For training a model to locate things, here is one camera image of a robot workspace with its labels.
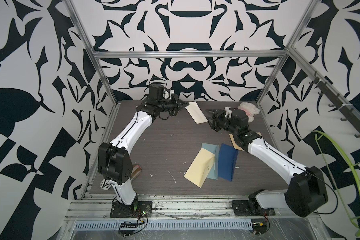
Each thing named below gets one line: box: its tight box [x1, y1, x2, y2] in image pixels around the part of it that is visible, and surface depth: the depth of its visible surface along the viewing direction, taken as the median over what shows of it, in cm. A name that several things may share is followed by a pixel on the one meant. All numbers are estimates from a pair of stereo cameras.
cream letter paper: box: [185, 101, 209, 124], surface depth 79 cm
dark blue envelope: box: [218, 143, 239, 182], surface depth 91 cm
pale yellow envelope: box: [184, 147, 216, 188], surface depth 89 cm
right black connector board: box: [252, 222, 267, 236], surface depth 73 cm
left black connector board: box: [120, 223, 138, 229], surface depth 74 cm
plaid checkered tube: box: [130, 165, 142, 182], surface depth 85 cm
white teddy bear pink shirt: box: [236, 102, 260, 123], surface depth 107 cm
